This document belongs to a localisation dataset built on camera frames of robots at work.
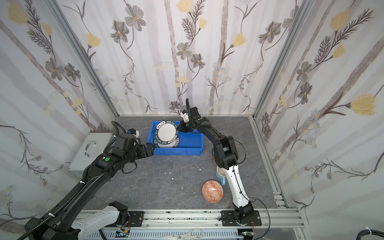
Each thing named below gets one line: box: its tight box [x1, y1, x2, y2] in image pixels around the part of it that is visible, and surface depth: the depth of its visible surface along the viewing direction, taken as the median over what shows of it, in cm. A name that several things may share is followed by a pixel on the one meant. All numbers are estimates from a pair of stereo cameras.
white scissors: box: [163, 228, 204, 240], surface depth 71 cm
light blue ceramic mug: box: [216, 166, 227, 186], surface depth 81 cm
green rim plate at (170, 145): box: [154, 137, 180, 148], surface depth 100 cm
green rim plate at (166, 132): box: [154, 120, 179, 145], surface depth 102 cm
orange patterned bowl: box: [202, 180, 224, 204], surface depth 83 cm
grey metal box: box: [67, 132, 115, 178], surface depth 85 cm
